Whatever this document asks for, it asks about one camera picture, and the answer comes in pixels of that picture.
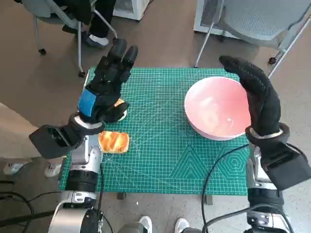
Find black left hand blue tape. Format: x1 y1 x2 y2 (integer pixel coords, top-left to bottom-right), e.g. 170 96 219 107
77 38 139 124

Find black gloved right hand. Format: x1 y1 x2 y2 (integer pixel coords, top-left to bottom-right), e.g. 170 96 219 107
219 55 282 137

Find round toy bread bun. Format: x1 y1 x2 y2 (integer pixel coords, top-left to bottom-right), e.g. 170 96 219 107
114 98 129 121

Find pink bowl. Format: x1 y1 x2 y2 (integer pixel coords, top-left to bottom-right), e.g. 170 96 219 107
184 76 251 141

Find rectangular striped toy bread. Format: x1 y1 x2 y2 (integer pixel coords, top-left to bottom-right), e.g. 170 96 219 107
98 131 131 154

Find person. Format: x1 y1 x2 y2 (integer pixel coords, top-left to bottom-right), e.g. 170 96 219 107
0 101 64 178
20 0 117 48

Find small white mesh cabinet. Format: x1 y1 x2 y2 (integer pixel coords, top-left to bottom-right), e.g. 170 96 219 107
113 0 149 21

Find grey mesh office chair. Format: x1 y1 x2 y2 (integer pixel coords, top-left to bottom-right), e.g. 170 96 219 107
194 0 311 78

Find green cutting mat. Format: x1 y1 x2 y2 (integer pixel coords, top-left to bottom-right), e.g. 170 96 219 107
59 67 251 196

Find large white mesh cabinet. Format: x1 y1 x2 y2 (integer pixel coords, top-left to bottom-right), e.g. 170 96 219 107
193 0 243 39

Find black robot waist part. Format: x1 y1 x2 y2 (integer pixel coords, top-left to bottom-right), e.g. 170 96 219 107
81 208 105 233

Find black stand leg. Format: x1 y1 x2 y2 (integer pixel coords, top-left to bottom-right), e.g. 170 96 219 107
0 210 53 226

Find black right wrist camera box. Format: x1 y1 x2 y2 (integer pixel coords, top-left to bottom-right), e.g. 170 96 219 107
261 143 311 191

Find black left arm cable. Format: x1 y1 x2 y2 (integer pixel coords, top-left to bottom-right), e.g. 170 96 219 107
96 163 115 233

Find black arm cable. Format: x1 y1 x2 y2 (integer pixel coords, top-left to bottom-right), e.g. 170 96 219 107
201 143 251 233
96 163 115 233

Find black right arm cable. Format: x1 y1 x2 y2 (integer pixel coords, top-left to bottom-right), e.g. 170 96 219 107
201 143 251 233

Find black floor cable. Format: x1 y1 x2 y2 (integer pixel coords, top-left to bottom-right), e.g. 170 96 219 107
0 190 60 219

